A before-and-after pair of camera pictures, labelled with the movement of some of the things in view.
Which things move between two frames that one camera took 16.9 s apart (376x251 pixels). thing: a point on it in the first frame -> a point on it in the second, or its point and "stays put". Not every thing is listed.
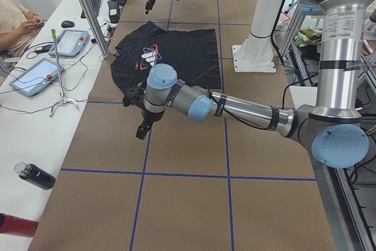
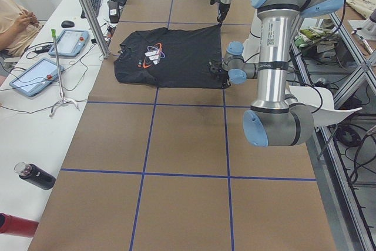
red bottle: [14, 226] stays put
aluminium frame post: [90, 16] stays put
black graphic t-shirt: [192, 53] stays put
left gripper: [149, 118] -> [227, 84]
